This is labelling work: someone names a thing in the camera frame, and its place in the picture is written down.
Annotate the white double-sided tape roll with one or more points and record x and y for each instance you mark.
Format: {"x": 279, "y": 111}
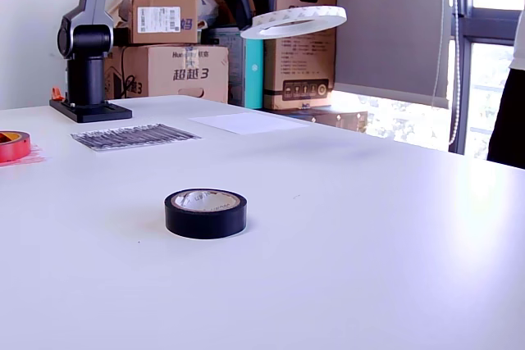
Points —
{"x": 328, "y": 18}

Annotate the red double-sided tape roll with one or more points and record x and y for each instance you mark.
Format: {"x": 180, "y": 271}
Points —
{"x": 16, "y": 151}

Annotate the black and grey Piper arm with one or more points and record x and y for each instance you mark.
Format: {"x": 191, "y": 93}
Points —
{"x": 86, "y": 38}

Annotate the black electrical tape roll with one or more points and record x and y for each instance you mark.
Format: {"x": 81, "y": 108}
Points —
{"x": 205, "y": 225}

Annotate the white plastic bag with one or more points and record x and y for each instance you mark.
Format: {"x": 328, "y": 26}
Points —
{"x": 207, "y": 7}

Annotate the teal and black carton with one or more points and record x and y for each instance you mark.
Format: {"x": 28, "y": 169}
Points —
{"x": 254, "y": 71}

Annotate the tall GX760A cardboard carton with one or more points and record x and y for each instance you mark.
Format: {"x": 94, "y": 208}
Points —
{"x": 303, "y": 63}

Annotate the wide brown cardboard carton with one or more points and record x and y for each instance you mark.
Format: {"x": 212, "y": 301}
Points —
{"x": 184, "y": 79}

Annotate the blank white paper sheet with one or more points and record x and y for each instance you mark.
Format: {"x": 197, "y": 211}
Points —
{"x": 246, "y": 122}

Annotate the brown crumpled packing paper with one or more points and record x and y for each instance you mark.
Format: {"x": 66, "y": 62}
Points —
{"x": 123, "y": 10}

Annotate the grey roller blind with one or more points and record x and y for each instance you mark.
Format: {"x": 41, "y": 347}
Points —
{"x": 389, "y": 18}

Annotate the black scribbled paper sheet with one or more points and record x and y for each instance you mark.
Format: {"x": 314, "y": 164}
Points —
{"x": 131, "y": 137}

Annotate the orange table clamp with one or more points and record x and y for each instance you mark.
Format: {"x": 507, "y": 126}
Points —
{"x": 58, "y": 94}

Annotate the red scribbled paper sheet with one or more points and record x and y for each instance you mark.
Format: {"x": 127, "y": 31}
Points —
{"x": 37, "y": 157}

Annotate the person in black shorts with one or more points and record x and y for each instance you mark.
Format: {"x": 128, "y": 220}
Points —
{"x": 510, "y": 120}

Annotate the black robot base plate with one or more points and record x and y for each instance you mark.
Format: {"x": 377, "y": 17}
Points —
{"x": 94, "y": 112}

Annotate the dark window frame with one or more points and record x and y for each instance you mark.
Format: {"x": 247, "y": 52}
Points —
{"x": 492, "y": 24}

